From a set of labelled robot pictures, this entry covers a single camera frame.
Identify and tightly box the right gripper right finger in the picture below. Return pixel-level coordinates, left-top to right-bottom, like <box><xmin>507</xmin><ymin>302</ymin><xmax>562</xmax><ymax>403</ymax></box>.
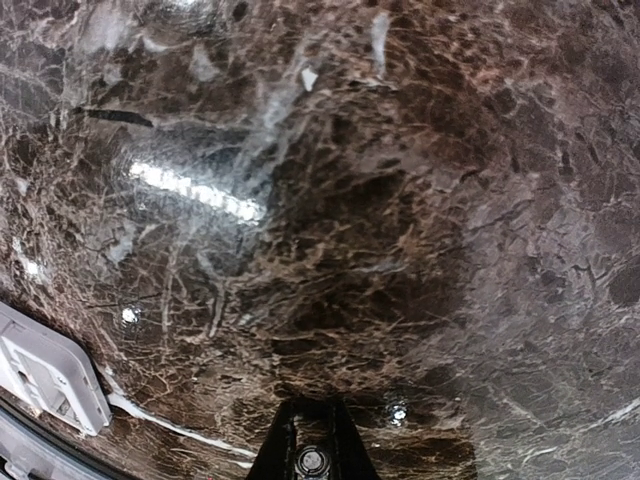
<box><xmin>316</xmin><ymin>400</ymin><xmax>381</xmax><ymax>480</ymax></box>

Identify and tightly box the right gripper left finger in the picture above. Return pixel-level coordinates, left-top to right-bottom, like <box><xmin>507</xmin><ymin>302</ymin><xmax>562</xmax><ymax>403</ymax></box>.
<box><xmin>252</xmin><ymin>399</ymin><xmax>313</xmax><ymax>480</ymax></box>

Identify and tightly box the white remote control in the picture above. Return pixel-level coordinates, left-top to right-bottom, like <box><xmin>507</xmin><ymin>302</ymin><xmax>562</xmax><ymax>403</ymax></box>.
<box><xmin>1</xmin><ymin>304</ymin><xmax>111</xmax><ymax>436</ymax></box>

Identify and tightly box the black front rail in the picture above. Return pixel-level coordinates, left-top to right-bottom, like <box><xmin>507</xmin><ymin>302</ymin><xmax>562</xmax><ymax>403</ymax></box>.
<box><xmin>1</xmin><ymin>390</ymin><xmax>133</xmax><ymax>479</ymax></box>

